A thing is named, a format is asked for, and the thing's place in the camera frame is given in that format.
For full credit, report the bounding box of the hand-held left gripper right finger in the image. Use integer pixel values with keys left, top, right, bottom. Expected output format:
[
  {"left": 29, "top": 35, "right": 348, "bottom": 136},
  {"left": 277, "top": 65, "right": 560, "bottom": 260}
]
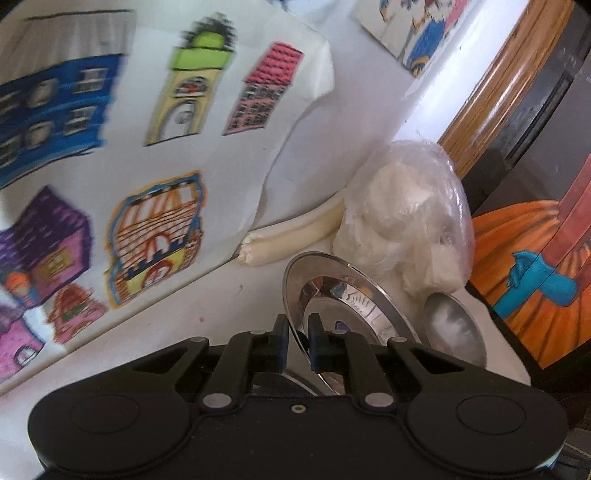
[{"left": 308, "top": 313, "right": 467, "bottom": 411}]

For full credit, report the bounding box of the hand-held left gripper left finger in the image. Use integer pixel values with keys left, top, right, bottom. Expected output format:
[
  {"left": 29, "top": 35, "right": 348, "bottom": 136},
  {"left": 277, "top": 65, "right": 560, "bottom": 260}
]
[{"left": 131, "top": 314, "right": 289, "bottom": 411}]

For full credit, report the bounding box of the steel plate with blue sticker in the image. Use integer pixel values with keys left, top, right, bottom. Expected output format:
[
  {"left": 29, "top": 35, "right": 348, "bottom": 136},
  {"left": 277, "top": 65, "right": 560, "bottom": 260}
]
[{"left": 283, "top": 251, "right": 422, "bottom": 397}]

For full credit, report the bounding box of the plain steel plate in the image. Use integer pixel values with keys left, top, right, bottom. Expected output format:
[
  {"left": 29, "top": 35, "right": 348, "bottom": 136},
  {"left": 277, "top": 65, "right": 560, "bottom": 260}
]
[{"left": 424, "top": 292, "right": 488, "bottom": 370}]

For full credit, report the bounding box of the white printed tablecloth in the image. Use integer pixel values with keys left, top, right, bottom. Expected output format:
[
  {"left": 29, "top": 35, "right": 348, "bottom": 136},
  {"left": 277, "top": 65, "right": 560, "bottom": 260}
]
[{"left": 0, "top": 249, "right": 534, "bottom": 400}]

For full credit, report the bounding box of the plastic bag of white lumps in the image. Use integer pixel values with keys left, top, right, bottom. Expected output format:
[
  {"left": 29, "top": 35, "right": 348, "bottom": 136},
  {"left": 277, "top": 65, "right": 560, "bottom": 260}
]
[{"left": 332, "top": 138, "right": 475, "bottom": 305}]

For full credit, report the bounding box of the dark framed orange dress painting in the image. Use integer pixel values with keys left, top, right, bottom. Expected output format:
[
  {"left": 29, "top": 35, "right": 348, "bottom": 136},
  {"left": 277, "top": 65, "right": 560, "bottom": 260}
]
[{"left": 462, "top": 0, "right": 591, "bottom": 384}]

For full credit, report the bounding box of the colourful houses drawing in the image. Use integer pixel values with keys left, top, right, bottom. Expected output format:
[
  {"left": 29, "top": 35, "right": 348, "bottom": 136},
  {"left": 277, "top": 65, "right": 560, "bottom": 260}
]
[{"left": 0, "top": 0, "right": 335, "bottom": 398}]

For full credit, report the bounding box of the girl with teddy drawing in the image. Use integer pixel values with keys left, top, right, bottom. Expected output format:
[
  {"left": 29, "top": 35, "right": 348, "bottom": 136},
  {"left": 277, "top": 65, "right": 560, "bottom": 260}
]
[{"left": 351, "top": 0, "right": 468, "bottom": 78}]

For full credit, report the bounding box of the wooden frame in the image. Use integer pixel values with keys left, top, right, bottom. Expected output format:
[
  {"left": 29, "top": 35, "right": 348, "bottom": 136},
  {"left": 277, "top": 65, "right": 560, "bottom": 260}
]
[{"left": 436, "top": 0, "right": 578, "bottom": 181}]

